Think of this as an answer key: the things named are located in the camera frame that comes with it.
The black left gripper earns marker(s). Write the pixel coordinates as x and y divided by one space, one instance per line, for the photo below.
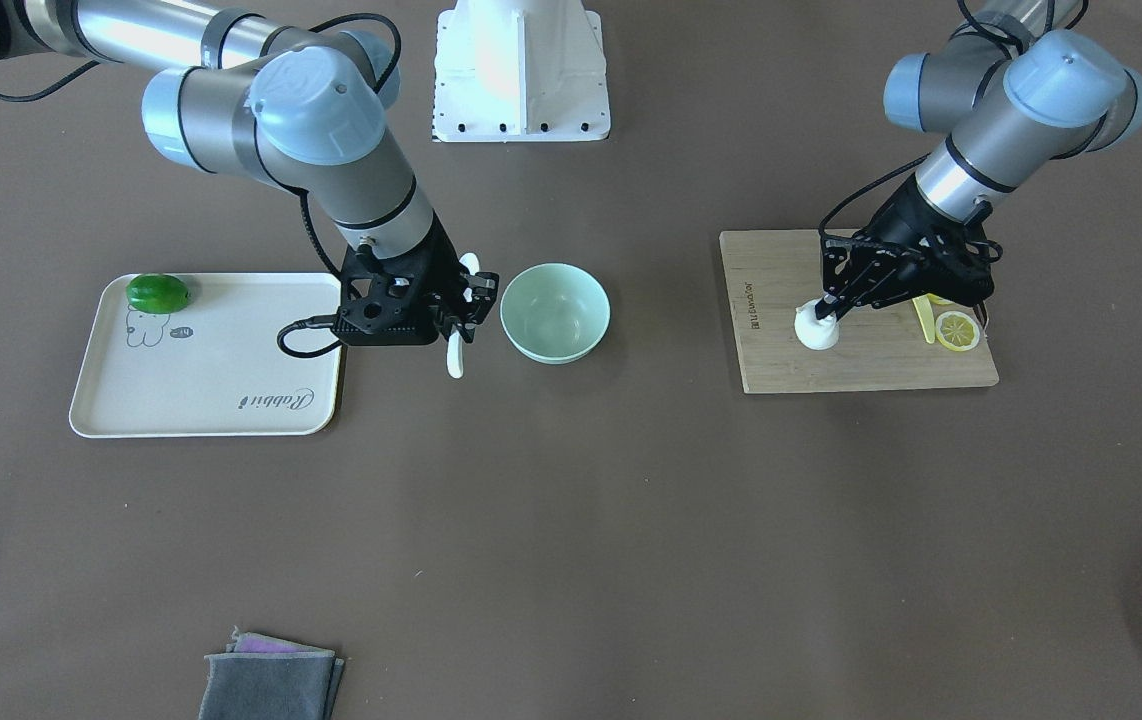
903 222

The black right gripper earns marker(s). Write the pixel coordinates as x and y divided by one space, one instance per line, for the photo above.
444 267

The white ceramic spoon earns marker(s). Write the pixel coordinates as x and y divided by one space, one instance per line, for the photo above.
454 356

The white steamed bun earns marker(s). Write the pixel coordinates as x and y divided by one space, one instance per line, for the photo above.
815 333

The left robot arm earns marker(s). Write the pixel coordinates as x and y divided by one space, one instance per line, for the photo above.
1014 87

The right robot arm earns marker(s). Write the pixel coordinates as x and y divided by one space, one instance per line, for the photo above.
300 110

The mint green bowl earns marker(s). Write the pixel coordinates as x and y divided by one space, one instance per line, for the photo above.
555 313

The yellow plastic knife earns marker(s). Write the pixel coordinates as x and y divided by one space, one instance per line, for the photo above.
926 318

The wooden cutting board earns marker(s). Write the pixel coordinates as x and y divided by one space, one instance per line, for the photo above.
769 274

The upper lemon slice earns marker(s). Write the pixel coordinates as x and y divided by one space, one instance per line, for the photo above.
958 332

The cream rabbit tray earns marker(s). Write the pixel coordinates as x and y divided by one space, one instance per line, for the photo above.
214 368

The green lime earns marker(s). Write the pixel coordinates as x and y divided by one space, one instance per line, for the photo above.
158 294

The grey folded cloth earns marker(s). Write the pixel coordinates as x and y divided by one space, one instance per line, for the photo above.
263 677

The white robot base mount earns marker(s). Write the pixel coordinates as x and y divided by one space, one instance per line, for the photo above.
520 71

